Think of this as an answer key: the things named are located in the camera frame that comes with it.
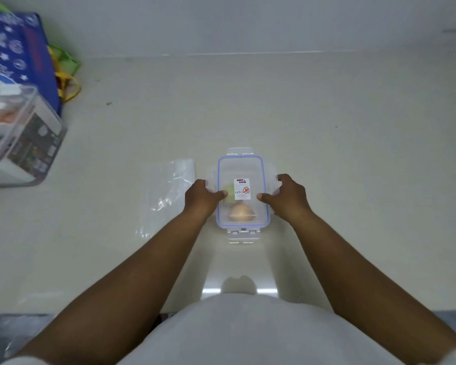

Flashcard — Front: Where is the person's right hand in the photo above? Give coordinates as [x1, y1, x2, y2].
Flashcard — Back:
[256, 173, 315, 225]

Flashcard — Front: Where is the person's left hand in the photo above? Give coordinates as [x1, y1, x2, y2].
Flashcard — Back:
[184, 179, 229, 222]

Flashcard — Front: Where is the clear lidded food container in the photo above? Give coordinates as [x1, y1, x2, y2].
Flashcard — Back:
[206, 147, 278, 246]

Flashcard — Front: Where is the person's right forearm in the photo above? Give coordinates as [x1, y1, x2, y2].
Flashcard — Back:
[275, 208, 456, 365]

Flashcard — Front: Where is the person's left forearm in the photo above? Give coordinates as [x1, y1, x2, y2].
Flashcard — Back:
[17, 207, 212, 365]

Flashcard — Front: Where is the pale green fruit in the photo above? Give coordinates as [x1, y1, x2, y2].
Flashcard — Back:
[222, 182, 238, 204]

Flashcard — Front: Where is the brown onion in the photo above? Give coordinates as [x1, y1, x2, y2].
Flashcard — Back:
[228, 203, 257, 223]

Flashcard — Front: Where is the clear plastic bag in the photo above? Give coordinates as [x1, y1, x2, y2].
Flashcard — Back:
[136, 158, 197, 241]

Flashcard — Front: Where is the white shirt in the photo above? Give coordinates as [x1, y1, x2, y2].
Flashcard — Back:
[116, 275, 456, 365]

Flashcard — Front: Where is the grey printed carton box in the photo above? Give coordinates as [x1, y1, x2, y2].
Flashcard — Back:
[0, 96, 68, 187]

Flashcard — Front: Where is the clear plastic storage box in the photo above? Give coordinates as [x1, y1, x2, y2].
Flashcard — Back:
[0, 84, 38, 165]

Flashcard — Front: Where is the blue patterned tote bag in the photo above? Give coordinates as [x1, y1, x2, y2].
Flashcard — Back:
[0, 10, 64, 119]

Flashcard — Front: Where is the green bag with yellow handles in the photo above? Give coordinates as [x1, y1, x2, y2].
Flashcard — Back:
[47, 45, 82, 104]

